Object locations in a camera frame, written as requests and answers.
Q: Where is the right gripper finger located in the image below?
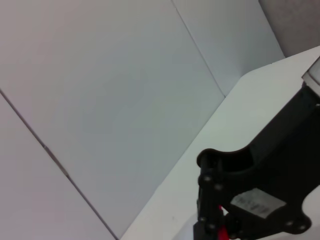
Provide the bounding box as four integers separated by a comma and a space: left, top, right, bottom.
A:
192, 174, 224, 240

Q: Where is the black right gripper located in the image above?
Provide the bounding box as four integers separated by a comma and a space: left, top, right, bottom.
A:
196, 85, 320, 240

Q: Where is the clear document bag red zip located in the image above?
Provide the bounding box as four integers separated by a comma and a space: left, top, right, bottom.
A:
172, 204, 229, 240

